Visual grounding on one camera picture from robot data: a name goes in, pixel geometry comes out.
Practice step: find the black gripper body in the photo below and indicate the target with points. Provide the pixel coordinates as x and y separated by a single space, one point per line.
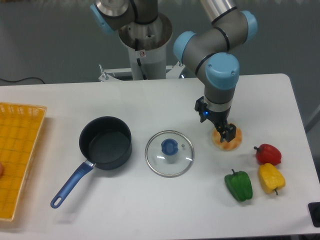
219 119

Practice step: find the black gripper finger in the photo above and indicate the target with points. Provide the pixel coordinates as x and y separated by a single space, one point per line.
229 132
218 135

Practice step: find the glazed orange white donut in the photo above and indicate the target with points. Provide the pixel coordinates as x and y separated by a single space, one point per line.
227 146

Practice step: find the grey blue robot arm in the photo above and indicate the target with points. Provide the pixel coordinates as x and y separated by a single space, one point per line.
206 55

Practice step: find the red bell pepper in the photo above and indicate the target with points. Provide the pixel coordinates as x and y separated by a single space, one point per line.
267 153

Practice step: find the green bell pepper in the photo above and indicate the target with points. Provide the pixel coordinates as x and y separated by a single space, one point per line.
239 185

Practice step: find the glass lid blue knob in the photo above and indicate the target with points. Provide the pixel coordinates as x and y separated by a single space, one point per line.
169 153

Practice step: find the yellow bell pepper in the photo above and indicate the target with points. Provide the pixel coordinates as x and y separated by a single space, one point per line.
270 178

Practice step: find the black device table corner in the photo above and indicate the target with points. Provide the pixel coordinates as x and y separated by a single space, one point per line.
314 210

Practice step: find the yellow plastic basket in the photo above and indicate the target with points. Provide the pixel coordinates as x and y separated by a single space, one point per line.
20 126

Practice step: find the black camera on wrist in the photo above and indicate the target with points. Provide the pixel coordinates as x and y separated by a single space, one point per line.
201 108

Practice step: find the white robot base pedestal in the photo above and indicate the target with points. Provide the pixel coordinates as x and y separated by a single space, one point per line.
146 41

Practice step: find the dark saucepan blue handle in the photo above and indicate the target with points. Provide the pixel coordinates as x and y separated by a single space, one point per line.
106 143

